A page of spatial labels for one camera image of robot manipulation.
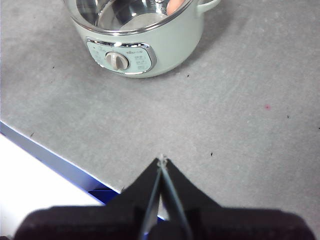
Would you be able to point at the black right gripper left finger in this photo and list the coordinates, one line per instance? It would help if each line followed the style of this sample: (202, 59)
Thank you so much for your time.
(100, 222)

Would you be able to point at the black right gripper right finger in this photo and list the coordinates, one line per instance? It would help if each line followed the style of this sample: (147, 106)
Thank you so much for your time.
(237, 225)

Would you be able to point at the brown egg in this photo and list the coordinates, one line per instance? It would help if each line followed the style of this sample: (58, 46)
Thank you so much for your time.
(175, 6)

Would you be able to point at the pale green electric pot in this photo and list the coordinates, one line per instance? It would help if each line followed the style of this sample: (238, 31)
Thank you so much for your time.
(175, 42)

